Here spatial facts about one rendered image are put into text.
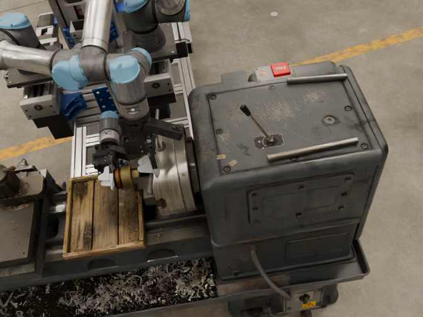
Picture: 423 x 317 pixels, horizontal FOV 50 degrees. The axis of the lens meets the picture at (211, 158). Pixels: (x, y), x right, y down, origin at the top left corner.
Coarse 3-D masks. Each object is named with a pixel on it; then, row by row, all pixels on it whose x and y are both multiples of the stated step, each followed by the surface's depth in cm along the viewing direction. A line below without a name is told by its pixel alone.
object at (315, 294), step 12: (252, 252) 169; (264, 276) 172; (276, 288) 176; (312, 288) 198; (324, 288) 200; (264, 300) 222; (288, 300) 183; (300, 300) 202; (312, 300) 208; (288, 312) 216; (300, 312) 234
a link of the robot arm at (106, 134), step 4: (104, 132) 172; (108, 132) 172; (112, 132) 172; (116, 132) 174; (100, 136) 172; (104, 136) 171; (108, 136) 170; (112, 136) 171; (116, 136) 173; (100, 140) 171; (116, 140) 172
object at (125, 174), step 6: (126, 168) 160; (114, 174) 159; (120, 174) 159; (126, 174) 158; (132, 174) 159; (138, 174) 159; (114, 180) 159; (120, 180) 159; (126, 180) 158; (120, 186) 160; (126, 186) 160; (132, 186) 159
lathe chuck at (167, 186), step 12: (168, 144) 149; (168, 156) 147; (168, 168) 147; (156, 180) 147; (168, 180) 147; (156, 192) 148; (168, 192) 148; (180, 192) 149; (168, 204) 151; (180, 204) 152
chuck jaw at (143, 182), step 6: (132, 180) 158; (138, 180) 158; (144, 180) 157; (138, 186) 155; (144, 186) 155; (144, 192) 153; (144, 198) 151; (150, 198) 152; (162, 198) 150; (150, 204) 154; (162, 204) 152
